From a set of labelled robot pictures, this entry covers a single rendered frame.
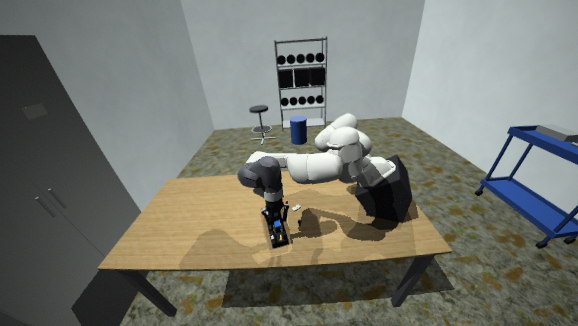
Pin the black rack of bins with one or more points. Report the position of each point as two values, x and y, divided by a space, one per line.
275 238

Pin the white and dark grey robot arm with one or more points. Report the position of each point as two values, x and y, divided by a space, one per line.
262 171

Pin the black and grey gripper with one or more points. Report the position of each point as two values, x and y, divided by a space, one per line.
272 211

